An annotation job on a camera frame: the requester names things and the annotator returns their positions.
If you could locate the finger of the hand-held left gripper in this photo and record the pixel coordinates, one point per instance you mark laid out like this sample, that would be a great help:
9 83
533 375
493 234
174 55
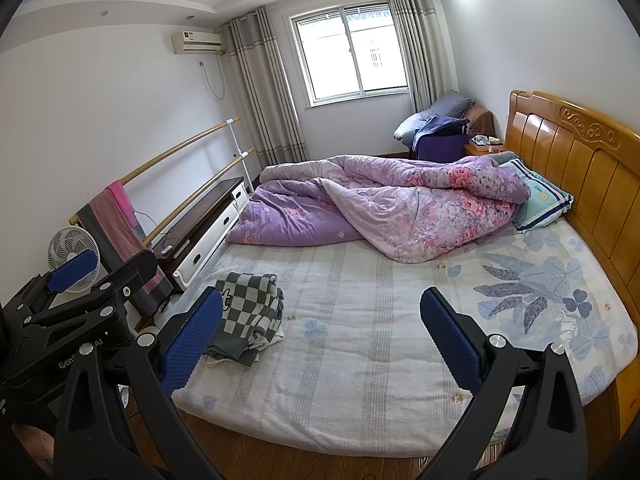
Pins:
75 270
125 275

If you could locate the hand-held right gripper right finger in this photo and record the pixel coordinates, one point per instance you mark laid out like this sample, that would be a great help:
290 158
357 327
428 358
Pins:
450 340

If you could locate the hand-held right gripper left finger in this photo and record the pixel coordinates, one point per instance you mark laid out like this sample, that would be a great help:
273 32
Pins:
192 340

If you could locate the grey white checkered cardigan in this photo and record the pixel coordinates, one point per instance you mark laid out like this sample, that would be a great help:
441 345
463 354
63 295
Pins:
250 305

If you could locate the person's left hand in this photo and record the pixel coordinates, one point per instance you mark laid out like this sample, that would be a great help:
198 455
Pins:
35 445

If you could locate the white standing fan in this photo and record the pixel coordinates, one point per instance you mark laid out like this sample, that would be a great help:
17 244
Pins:
65 245

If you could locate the grey cloth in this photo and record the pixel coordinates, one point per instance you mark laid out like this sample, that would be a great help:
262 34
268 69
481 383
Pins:
100 230

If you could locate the pink towel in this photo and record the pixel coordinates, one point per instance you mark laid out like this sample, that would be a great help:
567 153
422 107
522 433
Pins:
125 220

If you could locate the bed with leaf print sheet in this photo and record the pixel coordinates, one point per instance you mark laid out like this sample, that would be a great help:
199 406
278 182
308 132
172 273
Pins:
375 340

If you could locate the dark top white cabinet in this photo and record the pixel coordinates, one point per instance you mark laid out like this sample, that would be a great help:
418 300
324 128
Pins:
205 225

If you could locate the purple floral quilt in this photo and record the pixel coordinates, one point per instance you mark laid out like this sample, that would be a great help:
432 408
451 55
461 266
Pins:
390 205

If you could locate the light blue striped pillow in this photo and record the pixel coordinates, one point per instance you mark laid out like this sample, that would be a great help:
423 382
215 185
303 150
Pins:
542 200

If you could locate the wooden nightstand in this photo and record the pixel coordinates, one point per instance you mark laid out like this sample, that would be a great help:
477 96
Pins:
482 151

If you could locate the dark purple cloth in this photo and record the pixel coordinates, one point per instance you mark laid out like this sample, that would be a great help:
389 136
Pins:
442 145

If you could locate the tissue box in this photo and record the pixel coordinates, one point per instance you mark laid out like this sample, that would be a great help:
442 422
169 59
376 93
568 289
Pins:
487 141

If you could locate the brown armchair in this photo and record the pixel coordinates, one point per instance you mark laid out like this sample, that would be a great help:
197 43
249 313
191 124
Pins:
482 120

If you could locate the wooden headboard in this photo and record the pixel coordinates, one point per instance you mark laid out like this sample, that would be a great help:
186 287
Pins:
585 160

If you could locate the grey striped curtain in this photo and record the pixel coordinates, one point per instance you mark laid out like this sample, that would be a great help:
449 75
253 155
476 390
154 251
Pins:
425 45
265 90

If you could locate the white air conditioner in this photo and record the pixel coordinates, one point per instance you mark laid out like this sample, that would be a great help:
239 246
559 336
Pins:
196 41

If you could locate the window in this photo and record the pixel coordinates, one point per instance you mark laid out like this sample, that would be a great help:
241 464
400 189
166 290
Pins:
350 50

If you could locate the wooden barre rail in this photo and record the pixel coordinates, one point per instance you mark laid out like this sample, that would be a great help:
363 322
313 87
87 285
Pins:
200 195
170 152

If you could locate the white barre stand post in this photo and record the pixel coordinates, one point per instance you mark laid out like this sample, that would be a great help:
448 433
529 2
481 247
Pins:
236 160

